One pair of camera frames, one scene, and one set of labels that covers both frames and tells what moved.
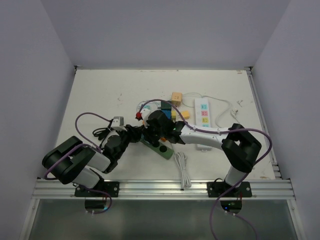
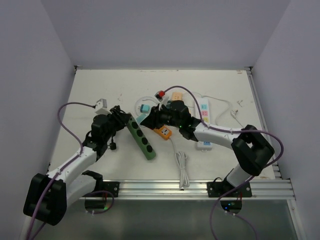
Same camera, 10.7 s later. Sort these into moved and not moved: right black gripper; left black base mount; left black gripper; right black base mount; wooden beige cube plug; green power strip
Moved: right black gripper; left black gripper; green power strip
Not moved: right black base mount; left black base mount; wooden beige cube plug
